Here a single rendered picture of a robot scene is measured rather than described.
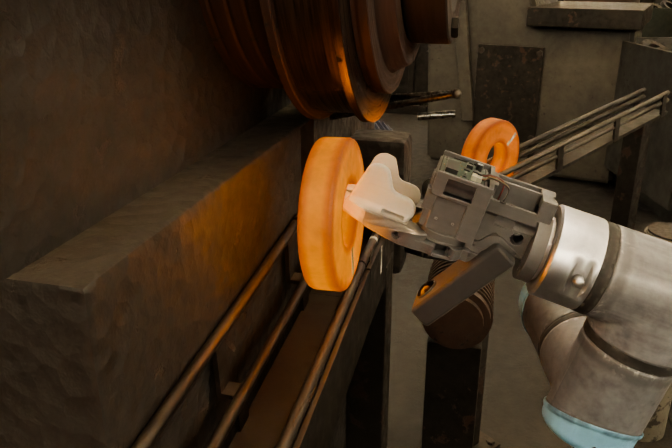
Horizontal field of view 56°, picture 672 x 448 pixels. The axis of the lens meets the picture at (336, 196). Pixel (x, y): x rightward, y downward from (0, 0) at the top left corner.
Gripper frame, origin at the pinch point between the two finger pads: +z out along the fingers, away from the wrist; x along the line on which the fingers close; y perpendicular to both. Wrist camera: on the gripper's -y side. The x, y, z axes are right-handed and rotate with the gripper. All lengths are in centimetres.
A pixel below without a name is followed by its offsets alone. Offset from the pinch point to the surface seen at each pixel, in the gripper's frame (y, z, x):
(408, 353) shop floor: -83, -19, -101
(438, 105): -55, 1, -296
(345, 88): 9.7, 2.8, -4.1
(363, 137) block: -6.2, 4.2, -40.8
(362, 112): 6.5, 1.1, -9.1
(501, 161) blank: -11, -20, -70
